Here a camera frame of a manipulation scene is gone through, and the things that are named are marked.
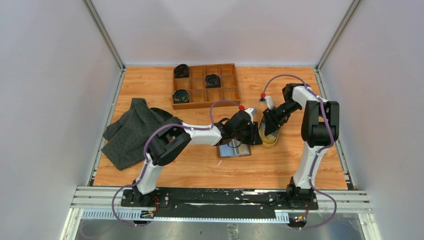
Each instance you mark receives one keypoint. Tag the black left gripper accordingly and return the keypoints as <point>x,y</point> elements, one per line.
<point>254,138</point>

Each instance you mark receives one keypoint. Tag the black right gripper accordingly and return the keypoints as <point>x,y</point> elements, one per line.
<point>271,124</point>

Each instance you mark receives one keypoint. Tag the yellow oval card tray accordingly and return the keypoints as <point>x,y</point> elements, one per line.
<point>269,140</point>

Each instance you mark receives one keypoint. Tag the brown leather card holder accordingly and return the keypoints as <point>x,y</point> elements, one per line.
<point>233,149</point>

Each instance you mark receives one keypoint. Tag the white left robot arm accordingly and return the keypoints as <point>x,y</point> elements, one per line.
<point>167,142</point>

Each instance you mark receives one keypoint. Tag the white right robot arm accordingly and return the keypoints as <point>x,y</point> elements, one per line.
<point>319,131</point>

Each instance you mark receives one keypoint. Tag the wooden compartment tray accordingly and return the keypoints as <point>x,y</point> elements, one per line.
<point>199,86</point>

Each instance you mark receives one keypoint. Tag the black coiled belt middle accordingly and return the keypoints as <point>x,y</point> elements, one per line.
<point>212,81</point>

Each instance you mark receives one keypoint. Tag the black-green coiled belt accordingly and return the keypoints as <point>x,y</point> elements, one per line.
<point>181,96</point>

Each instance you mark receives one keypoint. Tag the black coiled belt top-left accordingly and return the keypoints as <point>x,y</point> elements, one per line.
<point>181,71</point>

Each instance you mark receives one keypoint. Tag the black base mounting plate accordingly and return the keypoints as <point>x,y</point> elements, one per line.
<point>217,203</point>

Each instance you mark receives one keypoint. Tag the dark grey dotted cloth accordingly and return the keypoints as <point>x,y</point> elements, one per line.
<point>126,137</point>

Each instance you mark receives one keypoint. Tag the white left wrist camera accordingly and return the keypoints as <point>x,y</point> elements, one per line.
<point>251,111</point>

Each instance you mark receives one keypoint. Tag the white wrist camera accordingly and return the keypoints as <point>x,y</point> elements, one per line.
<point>266,99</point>
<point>251,111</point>

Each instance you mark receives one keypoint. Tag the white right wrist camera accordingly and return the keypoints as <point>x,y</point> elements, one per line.
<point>266,99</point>

